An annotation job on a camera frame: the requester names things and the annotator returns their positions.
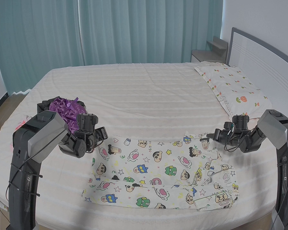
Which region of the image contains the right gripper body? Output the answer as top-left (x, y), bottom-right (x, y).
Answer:
top-left (214, 128), bottom-right (231, 143)

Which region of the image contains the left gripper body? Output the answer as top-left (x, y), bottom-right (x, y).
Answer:
top-left (91, 126), bottom-right (109, 148)

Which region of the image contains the white printed pyjama top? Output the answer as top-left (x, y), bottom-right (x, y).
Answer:
top-left (82, 131), bottom-right (240, 211)

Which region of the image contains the bed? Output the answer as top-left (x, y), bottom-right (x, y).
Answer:
top-left (0, 27), bottom-right (288, 227)

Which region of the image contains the purple satin garment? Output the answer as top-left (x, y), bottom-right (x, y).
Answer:
top-left (49, 97), bottom-right (88, 134)

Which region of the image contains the white printed pillow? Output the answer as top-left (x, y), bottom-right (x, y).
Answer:
top-left (194, 62), bottom-right (272, 122)

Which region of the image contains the black garment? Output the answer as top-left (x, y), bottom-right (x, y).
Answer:
top-left (36, 96), bottom-right (87, 115)

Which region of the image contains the pink garment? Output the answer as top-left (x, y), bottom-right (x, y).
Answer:
top-left (16, 115), bottom-right (33, 129)

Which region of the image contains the grey bedside table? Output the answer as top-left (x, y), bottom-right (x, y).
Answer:
top-left (192, 36), bottom-right (228, 64)

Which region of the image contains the blue-green curtain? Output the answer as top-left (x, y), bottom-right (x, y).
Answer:
top-left (79, 0), bottom-right (225, 65)
top-left (0, 0), bottom-right (85, 94)

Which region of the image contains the black cable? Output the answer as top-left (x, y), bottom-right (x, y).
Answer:
top-left (224, 143), bottom-right (241, 153)

